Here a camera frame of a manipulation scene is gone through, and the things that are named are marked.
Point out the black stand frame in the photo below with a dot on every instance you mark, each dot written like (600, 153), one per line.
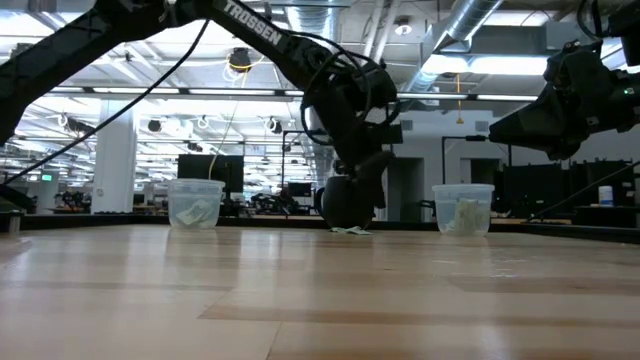
(475, 137)
(290, 132)

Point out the yellow hanging tag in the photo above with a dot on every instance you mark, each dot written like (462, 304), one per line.
(459, 112)

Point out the silver metal post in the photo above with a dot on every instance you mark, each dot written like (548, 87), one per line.
(15, 222)

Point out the overhead light bar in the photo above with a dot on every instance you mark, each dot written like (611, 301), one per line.
(225, 92)

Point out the green stevia packet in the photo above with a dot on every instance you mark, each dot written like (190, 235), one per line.
(477, 215)
(361, 231)
(460, 217)
(187, 216)
(345, 230)
(204, 209)

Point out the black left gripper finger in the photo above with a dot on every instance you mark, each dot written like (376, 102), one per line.
(380, 185)

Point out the black cabinets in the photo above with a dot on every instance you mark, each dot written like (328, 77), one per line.
(600, 180)

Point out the white pillar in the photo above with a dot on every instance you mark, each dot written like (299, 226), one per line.
(115, 165)

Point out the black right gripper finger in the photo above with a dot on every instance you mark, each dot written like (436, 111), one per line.
(535, 127)
(570, 154)

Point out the silver ventilation duct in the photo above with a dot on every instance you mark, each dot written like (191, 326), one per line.
(470, 15)
(322, 165)

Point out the green exit sign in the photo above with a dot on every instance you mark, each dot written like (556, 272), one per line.
(46, 177)

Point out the black overhead camera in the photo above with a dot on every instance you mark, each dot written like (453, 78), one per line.
(240, 59)

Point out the black monitor screen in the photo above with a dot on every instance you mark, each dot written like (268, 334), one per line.
(200, 167)

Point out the black mug yellow inside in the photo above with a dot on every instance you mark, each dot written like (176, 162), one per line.
(345, 205)

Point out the round ceiling sensor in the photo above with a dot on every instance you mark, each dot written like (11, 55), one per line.
(402, 28)

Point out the white wipes canister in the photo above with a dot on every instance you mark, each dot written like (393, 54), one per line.
(605, 196)

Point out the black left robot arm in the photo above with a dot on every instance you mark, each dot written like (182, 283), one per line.
(260, 35)

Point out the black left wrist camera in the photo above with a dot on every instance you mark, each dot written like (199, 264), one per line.
(390, 132)

